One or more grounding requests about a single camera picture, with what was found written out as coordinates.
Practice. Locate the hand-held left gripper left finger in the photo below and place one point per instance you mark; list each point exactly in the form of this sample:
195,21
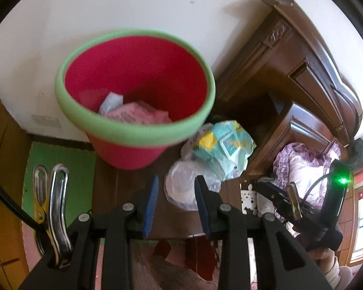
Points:
150,208

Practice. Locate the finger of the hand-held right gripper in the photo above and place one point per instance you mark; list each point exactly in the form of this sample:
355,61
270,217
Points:
272,188
282,211

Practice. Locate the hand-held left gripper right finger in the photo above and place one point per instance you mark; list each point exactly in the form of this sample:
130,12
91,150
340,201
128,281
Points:
203,208

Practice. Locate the clear plastic bag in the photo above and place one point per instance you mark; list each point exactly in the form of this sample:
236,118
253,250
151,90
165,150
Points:
184,187

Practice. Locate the teal wet wipes pack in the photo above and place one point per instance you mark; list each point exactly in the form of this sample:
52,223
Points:
227,145

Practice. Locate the pink printed paper sheet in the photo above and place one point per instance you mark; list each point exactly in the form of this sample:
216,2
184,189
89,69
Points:
136,114

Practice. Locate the red bin with green rim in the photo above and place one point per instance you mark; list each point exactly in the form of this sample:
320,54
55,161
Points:
133,63

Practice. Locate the person's right hand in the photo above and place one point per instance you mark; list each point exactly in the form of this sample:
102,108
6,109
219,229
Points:
325,261

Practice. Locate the metal spring clip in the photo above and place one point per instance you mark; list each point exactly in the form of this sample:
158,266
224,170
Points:
293,201
56,205

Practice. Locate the brown and white patterned blanket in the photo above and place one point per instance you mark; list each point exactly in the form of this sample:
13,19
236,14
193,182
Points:
251,201

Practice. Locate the purple and white cloth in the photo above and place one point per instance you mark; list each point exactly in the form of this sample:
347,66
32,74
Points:
302,166

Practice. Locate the dark cloth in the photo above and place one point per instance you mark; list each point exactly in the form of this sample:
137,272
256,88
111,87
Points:
358,152

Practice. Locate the green foam floor mat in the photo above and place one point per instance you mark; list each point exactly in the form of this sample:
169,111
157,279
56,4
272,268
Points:
78,169

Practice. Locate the crumpled white tissue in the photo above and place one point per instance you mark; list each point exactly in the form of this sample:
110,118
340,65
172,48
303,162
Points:
110,102

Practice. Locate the brown wooden headboard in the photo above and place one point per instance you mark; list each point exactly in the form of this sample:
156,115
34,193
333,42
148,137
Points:
275,75

